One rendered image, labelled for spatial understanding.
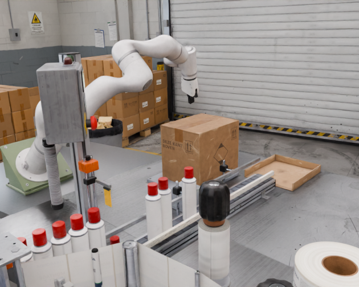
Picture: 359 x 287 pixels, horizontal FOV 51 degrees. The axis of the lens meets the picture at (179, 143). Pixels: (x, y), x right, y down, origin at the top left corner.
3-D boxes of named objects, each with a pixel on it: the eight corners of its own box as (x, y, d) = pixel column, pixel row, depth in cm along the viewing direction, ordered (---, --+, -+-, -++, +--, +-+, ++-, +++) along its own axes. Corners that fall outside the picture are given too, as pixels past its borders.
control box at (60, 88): (46, 145, 95) (35, 69, 89) (53, 128, 110) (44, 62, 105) (87, 142, 96) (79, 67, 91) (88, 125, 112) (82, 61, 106)
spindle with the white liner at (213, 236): (216, 296, 99) (217, 193, 89) (191, 281, 105) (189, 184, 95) (236, 279, 105) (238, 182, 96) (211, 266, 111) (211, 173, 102)
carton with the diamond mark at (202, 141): (199, 191, 167) (199, 133, 159) (162, 177, 183) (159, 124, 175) (238, 171, 188) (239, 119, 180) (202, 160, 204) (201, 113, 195)
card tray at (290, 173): (292, 191, 169) (293, 183, 168) (244, 176, 186) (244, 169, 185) (320, 172, 190) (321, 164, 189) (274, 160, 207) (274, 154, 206)
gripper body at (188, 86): (178, 73, 200) (179, 91, 207) (190, 81, 194) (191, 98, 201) (188, 68, 203) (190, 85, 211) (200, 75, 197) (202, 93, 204)
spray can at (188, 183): (190, 224, 134) (189, 171, 128) (179, 220, 137) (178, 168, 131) (199, 218, 138) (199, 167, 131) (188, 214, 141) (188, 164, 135)
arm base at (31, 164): (25, 187, 173) (37, 167, 161) (8, 153, 177) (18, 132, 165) (62, 175, 186) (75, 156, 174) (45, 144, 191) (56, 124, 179)
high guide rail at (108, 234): (48, 269, 101) (47, 265, 100) (46, 267, 101) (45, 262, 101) (260, 160, 175) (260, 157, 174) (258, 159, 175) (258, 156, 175)
